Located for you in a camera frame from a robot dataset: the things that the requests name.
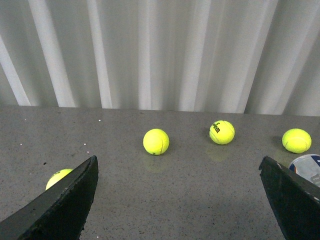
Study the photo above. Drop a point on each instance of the Wilson 3 tennis ball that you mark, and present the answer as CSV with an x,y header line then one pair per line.
x,y
222,132

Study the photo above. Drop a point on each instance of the tennis ball front left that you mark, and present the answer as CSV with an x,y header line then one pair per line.
x,y
57,177

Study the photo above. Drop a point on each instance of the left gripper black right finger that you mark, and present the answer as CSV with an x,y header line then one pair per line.
x,y
294,200

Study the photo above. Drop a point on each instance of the clear Wilson tennis can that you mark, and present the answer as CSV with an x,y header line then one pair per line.
x,y
308,167

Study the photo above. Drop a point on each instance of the tennis ball far right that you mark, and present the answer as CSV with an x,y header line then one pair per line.
x,y
296,140

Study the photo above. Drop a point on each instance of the white pleated curtain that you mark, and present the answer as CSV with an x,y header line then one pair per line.
x,y
224,56

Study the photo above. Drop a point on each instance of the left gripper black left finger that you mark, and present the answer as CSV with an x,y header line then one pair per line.
x,y
59,213

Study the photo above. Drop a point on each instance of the plain yellow tennis ball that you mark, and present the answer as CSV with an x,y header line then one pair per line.
x,y
156,141

